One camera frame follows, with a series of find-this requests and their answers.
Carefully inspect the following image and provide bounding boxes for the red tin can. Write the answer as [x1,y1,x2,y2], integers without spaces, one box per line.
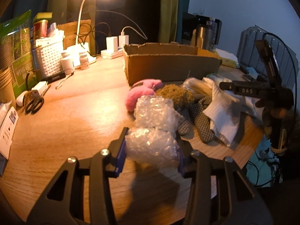
[33,19,48,41]

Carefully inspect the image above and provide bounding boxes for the grey padded headboard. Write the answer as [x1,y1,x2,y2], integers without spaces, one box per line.
[237,25,299,89]

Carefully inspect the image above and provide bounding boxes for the white power strip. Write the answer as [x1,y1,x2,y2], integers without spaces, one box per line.
[101,48,123,59]

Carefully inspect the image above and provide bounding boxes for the white pill bottle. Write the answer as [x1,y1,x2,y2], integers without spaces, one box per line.
[79,51,89,70]

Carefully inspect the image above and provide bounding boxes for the white desk lamp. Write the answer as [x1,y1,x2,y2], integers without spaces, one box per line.
[67,0,117,69]

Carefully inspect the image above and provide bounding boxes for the green snack bag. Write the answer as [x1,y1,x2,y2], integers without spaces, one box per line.
[1,10,38,97]

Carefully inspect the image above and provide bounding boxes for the brown cardboard box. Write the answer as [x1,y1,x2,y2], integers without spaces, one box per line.
[123,43,222,85]

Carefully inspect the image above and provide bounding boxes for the white waffle cloth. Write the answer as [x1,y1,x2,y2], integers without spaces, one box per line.
[203,76,258,147]

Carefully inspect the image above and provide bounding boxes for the white usb charger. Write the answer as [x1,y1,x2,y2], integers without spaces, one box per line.
[118,34,129,48]

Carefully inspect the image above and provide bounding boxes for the black handled scissors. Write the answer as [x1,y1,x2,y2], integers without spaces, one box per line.
[23,86,51,114]

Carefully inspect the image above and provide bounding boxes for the pink plush toy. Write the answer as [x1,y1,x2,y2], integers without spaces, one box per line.
[125,79,163,112]

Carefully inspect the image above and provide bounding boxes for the black marker pen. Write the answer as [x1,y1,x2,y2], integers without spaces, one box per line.
[42,72,66,84]

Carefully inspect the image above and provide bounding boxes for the clear bubble wrap roll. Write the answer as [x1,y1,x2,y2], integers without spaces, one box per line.
[125,95,182,168]

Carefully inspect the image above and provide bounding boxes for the yellow green curtain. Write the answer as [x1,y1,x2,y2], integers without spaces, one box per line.
[159,0,179,43]

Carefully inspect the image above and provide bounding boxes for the white woven storage basket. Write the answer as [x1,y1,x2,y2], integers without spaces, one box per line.
[32,38,64,80]

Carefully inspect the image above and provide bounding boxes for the stainless steel travel tumbler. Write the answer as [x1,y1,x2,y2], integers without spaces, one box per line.
[195,26,214,50]

